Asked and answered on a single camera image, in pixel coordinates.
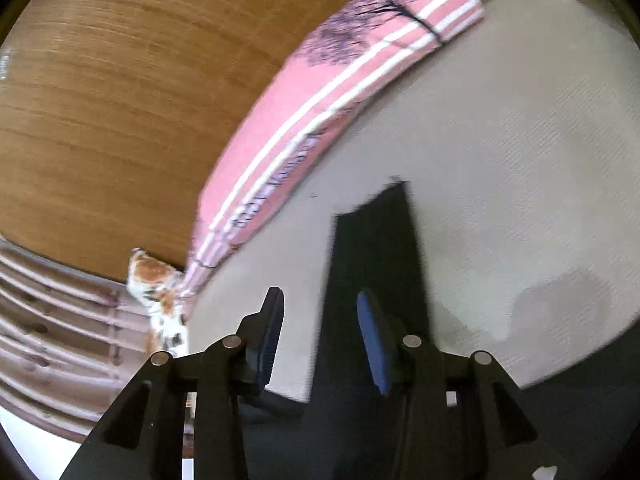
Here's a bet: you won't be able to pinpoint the white floral pillow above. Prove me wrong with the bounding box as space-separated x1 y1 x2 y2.
125 248 190 356

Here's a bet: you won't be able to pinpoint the black pants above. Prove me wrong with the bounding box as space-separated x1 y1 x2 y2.
239 179 637 480

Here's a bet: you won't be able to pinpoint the woven rattan headboard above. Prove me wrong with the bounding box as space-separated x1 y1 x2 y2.
0 0 475 284

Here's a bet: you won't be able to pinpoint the pink striped tree-print pillow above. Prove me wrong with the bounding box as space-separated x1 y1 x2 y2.
180 0 485 299

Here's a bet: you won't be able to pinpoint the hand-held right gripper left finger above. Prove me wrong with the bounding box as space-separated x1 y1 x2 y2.
60 287 286 480

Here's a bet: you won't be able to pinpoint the beige patterned curtain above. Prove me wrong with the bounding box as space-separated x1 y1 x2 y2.
0 234 193 445

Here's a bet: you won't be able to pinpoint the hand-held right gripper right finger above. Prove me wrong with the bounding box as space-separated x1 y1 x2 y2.
356 289 567 480

